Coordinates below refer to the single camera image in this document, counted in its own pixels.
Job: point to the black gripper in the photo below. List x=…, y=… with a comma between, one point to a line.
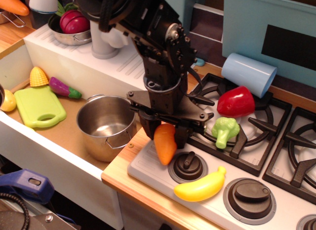
x=169, y=103

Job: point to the orange toy carrot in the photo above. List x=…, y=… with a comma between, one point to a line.
x=164, y=140

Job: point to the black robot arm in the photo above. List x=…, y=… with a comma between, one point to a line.
x=167, y=55

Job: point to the steel pot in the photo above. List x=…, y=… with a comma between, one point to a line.
x=107, y=125

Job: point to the orange carrot top left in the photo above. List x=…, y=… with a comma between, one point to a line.
x=15, y=7

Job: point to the left black stove knob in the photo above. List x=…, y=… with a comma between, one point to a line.
x=187, y=167

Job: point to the black stove knob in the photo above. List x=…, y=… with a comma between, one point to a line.
x=187, y=167
x=249, y=201
x=307, y=222

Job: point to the green toy broccoli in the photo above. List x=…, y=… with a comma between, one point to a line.
x=223, y=130

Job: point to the yellow toy banana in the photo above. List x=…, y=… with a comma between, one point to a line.
x=202, y=189

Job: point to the red toy bell pepper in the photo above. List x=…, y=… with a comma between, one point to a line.
x=235, y=103

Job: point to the left black stove grate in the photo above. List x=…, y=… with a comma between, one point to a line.
x=250, y=149

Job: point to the black stove grate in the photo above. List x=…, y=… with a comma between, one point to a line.
x=250, y=149
x=294, y=160

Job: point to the grey stove top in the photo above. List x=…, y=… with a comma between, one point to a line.
x=147, y=168

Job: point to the light blue plastic cup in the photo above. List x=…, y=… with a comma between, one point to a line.
x=253, y=74

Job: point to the white toy sink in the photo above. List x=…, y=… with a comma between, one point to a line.
x=58, y=152

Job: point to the grey toy faucet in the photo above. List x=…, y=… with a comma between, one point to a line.
x=107, y=45

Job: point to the middle black stove knob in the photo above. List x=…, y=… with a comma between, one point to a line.
x=249, y=201

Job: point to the purple toy eggplant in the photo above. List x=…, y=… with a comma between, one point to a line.
x=62, y=89

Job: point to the green toy cutting board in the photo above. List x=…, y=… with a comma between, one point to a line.
x=39, y=107

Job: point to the right black stove grate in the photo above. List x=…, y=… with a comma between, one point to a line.
x=294, y=160

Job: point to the yellow toy corn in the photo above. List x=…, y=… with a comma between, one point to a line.
x=38, y=77

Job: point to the blue clamp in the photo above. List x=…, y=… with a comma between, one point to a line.
x=28, y=185

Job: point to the red toy radish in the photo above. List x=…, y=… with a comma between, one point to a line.
x=73, y=22

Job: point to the small steel bowl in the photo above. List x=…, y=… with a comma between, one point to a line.
x=67, y=39

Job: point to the yellow toy potato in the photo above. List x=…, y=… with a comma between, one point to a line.
x=9, y=103

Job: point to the right black stove knob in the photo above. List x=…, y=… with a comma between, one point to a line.
x=307, y=222

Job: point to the white cup top left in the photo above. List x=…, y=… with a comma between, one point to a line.
x=44, y=6

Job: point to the blue handled toy fork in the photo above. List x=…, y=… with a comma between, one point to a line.
x=199, y=62

